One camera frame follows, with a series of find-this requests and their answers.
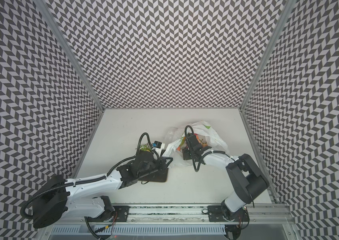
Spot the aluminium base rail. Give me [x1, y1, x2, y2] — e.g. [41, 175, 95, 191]
[52, 203, 293, 226]

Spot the aluminium corner post left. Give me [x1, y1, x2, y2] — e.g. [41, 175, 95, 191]
[33, 0, 104, 112]

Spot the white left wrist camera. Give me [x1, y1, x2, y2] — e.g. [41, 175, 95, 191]
[152, 141, 165, 155]

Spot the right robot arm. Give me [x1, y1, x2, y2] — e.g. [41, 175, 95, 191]
[184, 125, 270, 221]

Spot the white plastic bag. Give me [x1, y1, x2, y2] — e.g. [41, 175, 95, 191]
[162, 121, 230, 167]

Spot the aluminium corner post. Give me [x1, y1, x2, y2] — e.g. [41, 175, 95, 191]
[33, 0, 104, 112]
[240, 0, 297, 112]

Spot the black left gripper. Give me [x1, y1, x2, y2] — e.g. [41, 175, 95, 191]
[138, 156, 175, 180]

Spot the black tray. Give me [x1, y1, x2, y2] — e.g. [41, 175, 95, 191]
[139, 169, 168, 184]

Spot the aluminium corner post right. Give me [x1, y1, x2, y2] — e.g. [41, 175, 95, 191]
[240, 0, 297, 112]

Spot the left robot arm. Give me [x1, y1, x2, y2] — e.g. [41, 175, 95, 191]
[20, 149, 173, 229]

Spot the yellow fake pear with leaves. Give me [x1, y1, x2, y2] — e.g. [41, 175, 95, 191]
[139, 144, 151, 152]

